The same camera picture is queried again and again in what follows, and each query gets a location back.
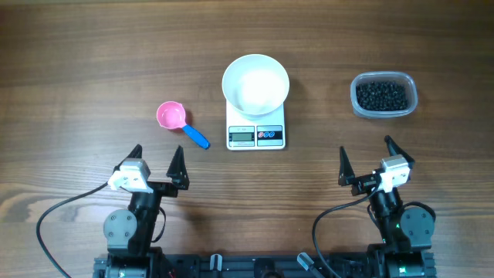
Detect right black camera cable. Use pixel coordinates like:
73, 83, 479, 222
311, 181, 383, 278

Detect left black camera cable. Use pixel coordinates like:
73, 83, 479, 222
36, 181, 111, 278

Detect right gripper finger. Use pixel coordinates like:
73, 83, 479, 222
338, 146, 355, 186
384, 135, 415, 169

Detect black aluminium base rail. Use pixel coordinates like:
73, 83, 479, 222
93, 253, 438, 278

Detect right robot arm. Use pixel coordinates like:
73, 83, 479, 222
338, 136, 436, 277

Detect black beans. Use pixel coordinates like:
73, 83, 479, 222
356, 81, 408, 111

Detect black camera cable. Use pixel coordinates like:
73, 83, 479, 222
311, 181, 383, 278
36, 181, 111, 278

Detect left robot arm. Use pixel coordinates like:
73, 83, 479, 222
93, 144, 190, 278

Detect white bowl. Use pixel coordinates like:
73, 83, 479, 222
222, 54, 290, 118

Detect white digital kitchen scale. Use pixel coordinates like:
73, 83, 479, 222
226, 103, 286, 151

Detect clear plastic container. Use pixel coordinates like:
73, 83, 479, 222
350, 71, 418, 119

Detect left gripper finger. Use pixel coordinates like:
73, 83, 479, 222
113, 144, 143, 172
166, 146, 190, 190

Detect pink scoop blue handle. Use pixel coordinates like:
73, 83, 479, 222
156, 101, 211, 150

